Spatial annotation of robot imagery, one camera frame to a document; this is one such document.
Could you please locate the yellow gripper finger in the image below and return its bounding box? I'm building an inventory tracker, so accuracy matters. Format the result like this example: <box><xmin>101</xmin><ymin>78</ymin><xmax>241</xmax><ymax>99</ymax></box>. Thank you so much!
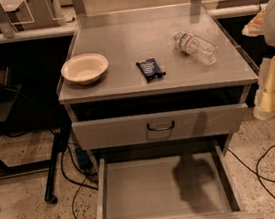
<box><xmin>253</xmin><ymin>56</ymin><xmax>275</xmax><ymax>120</ymax></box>
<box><xmin>241</xmin><ymin>9</ymin><xmax>265</xmax><ymax>37</ymax></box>

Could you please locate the blue rxbar wrapper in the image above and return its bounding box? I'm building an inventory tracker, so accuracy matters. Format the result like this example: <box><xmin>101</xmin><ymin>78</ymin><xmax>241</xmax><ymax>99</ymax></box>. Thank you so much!
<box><xmin>136</xmin><ymin>58</ymin><xmax>166</xmax><ymax>83</ymax></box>

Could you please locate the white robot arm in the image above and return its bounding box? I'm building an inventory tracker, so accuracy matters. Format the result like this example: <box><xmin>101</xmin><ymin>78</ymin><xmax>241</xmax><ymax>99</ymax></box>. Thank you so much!
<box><xmin>242</xmin><ymin>0</ymin><xmax>275</xmax><ymax>120</ymax></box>

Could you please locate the grey drawer cabinet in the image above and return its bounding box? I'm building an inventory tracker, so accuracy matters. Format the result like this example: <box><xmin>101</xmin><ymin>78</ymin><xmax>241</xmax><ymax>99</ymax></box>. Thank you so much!
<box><xmin>46</xmin><ymin>0</ymin><xmax>275</xmax><ymax>219</ymax></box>

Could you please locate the open grey middle drawer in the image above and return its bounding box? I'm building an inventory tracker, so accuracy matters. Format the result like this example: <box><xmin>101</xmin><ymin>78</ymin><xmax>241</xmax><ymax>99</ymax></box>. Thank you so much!
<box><xmin>96</xmin><ymin>145</ymin><xmax>263</xmax><ymax>219</ymax></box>

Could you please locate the grey upper drawer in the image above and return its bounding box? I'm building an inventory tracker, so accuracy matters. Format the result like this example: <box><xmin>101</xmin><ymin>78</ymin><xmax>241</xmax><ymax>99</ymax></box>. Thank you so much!
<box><xmin>72</xmin><ymin>104</ymin><xmax>247</xmax><ymax>150</ymax></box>

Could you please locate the clear plastic water bottle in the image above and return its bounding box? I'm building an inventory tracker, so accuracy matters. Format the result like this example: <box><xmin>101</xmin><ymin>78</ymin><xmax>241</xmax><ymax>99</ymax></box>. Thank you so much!
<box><xmin>173</xmin><ymin>31</ymin><xmax>219</xmax><ymax>67</ymax></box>

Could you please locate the white paper bowl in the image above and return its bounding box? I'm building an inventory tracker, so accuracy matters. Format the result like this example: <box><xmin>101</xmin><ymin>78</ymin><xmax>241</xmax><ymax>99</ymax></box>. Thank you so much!
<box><xmin>61</xmin><ymin>53</ymin><xmax>109</xmax><ymax>85</ymax></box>

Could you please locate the black floor cable right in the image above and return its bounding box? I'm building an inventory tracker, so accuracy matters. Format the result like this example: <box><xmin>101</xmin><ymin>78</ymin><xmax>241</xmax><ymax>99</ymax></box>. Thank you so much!
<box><xmin>226</xmin><ymin>142</ymin><xmax>275</xmax><ymax>219</ymax></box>

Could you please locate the black floor cable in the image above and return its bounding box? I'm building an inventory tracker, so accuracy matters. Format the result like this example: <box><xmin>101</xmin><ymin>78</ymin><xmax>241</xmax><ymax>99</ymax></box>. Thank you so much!
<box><xmin>57</xmin><ymin>140</ymin><xmax>104</xmax><ymax>219</ymax></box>
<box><xmin>226</xmin><ymin>142</ymin><xmax>275</xmax><ymax>219</ymax></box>

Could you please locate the black drawer handle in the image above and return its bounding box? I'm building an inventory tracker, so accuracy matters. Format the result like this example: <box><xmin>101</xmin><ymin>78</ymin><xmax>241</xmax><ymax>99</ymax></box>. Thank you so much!
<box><xmin>147</xmin><ymin>121</ymin><xmax>175</xmax><ymax>132</ymax></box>

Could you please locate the black floor cable left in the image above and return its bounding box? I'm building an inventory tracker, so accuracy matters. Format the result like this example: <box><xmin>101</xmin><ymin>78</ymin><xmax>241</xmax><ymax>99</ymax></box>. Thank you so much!
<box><xmin>57</xmin><ymin>140</ymin><xmax>104</xmax><ymax>219</ymax></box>

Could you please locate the black table frame left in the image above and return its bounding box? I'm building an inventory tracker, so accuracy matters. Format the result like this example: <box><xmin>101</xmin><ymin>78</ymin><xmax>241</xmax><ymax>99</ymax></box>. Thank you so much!
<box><xmin>0</xmin><ymin>68</ymin><xmax>71</xmax><ymax>204</ymax></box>

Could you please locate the white horizontal rail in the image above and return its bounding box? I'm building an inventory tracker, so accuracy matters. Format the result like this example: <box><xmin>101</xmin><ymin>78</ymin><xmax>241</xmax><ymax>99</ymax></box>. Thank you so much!
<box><xmin>0</xmin><ymin>0</ymin><xmax>269</xmax><ymax>49</ymax></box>

